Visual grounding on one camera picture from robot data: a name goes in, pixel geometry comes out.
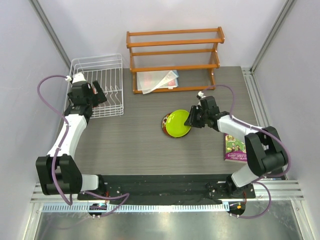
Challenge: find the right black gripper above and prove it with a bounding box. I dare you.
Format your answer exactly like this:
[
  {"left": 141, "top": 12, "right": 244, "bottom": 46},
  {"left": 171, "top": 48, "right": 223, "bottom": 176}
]
[{"left": 184, "top": 105, "right": 209, "bottom": 129}]

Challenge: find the orange plate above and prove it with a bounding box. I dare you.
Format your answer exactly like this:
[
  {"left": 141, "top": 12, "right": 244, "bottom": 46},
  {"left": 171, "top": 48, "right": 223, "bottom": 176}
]
[{"left": 92, "top": 87, "right": 98, "bottom": 94}]

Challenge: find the green plate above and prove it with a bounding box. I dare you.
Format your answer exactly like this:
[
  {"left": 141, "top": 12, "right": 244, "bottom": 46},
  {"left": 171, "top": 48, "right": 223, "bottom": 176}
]
[{"left": 165, "top": 109, "right": 191, "bottom": 138}]

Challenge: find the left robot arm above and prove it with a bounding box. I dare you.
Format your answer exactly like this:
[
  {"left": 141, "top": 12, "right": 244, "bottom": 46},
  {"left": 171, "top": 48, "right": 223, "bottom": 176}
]
[{"left": 35, "top": 79, "right": 107, "bottom": 200}]

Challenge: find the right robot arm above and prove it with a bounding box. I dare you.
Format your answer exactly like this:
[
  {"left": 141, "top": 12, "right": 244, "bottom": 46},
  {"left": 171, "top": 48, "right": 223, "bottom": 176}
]
[{"left": 184, "top": 92, "right": 290, "bottom": 198}]

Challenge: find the orange wooden shelf rack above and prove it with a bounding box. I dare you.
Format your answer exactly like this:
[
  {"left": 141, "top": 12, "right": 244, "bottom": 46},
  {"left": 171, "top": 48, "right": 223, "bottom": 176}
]
[{"left": 125, "top": 26, "right": 225, "bottom": 95}]

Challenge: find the clear plastic document sleeve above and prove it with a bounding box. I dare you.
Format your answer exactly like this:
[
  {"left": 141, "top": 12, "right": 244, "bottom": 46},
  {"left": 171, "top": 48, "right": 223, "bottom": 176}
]
[{"left": 136, "top": 70, "right": 179, "bottom": 94}]

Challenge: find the purple treehouse book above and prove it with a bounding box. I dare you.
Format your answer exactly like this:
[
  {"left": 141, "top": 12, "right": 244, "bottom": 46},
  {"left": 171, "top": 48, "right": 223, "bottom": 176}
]
[{"left": 224, "top": 133, "right": 247, "bottom": 164}]

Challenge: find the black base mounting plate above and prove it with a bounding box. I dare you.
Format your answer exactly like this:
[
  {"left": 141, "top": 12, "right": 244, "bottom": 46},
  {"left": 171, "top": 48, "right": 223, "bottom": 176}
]
[{"left": 76, "top": 173, "right": 256, "bottom": 206}]

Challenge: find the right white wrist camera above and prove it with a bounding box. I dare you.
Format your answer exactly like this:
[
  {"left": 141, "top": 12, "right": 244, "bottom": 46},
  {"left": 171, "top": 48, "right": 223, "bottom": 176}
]
[{"left": 196, "top": 91, "right": 206, "bottom": 106}]

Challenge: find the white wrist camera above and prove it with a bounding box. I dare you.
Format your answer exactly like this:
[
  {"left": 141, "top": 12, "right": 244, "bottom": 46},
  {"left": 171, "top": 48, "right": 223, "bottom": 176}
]
[
  {"left": 65, "top": 72, "right": 87, "bottom": 84},
  {"left": 196, "top": 91, "right": 206, "bottom": 106}
]

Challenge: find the white wire dish rack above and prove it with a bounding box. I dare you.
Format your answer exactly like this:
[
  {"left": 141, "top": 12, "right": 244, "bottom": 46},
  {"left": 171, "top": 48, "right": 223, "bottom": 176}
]
[{"left": 69, "top": 53, "right": 124, "bottom": 119}]

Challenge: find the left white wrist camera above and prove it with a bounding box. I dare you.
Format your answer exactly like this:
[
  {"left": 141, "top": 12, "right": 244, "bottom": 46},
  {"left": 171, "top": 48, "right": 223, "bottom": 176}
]
[{"left": 65, "top": 72, "right": 87, "bottom": 84}]

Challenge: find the slotted cable duct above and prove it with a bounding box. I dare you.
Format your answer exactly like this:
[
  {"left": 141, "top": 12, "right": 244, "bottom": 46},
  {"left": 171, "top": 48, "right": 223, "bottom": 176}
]
[{"left": 41, "top": 202, "right": 230, "bottom": 214}]

